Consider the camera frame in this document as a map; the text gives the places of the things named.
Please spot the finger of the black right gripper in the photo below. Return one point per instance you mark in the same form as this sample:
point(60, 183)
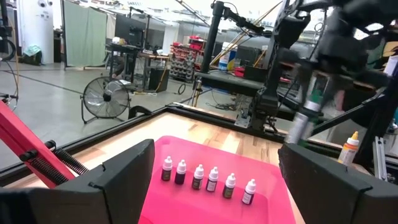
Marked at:
point(331, 87)
point(304, 81)

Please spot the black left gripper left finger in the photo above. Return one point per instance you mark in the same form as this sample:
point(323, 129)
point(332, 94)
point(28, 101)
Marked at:
point(109, 193)

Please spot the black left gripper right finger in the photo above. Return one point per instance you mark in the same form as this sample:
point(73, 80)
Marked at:
point(326, 199)

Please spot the large green-capped colouring bottle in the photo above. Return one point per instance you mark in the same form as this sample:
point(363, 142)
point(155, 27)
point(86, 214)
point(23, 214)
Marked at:
point(298, 127)

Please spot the large yellow-capped colouring bottle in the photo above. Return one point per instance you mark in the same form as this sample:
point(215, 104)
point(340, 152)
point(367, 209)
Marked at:
point(347, 154)

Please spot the small white-capped colouring bottle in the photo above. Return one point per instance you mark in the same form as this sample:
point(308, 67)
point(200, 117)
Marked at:
point(166, 174)
point(248, 197)
point(228, 192)
point(180, 178)
point(197, 183)
point(211, 185)

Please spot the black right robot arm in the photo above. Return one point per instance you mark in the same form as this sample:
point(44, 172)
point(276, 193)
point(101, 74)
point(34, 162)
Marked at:
point(269, 77)

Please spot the silver aluminium extrusion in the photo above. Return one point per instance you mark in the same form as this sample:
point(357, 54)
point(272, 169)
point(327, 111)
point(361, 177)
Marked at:
point(380, 158)

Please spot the grey side table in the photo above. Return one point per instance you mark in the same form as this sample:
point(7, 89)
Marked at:
point(227, 82)

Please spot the pink translucent plastic bin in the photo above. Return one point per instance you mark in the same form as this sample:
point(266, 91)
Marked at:
point(192, 208)

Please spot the black floor fan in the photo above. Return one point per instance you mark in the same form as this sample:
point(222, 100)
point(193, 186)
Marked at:
point(106, 97)

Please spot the black pole stand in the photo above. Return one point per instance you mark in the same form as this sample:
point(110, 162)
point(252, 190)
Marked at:
point(211, 40)

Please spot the red desk lamp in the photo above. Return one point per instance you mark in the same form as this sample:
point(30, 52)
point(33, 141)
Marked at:
point(18, 133)

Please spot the red parts shelf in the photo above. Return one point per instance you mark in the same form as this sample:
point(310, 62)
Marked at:
point(186, 59)

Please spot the black box under desk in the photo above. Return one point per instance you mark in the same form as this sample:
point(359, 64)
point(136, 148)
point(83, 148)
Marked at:
point(158, 79)

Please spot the dark work desk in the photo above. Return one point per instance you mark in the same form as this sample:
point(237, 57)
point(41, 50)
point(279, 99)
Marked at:
point(124, 48)

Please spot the green partition screen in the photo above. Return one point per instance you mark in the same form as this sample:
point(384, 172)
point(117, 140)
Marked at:
point(85, 37)

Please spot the teal bag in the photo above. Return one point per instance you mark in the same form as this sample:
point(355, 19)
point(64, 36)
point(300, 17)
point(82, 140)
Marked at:
point(32, 51)

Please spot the black monitor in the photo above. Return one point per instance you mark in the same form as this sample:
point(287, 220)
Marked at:
point(129, 29)

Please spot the white square column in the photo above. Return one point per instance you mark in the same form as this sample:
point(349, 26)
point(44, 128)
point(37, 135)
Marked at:
point(35, 31)

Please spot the black aluminium table frame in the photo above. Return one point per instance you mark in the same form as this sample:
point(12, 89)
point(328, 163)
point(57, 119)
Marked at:
point(118, 130)

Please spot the black frame clamp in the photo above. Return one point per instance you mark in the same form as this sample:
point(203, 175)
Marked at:
point(138, 108)

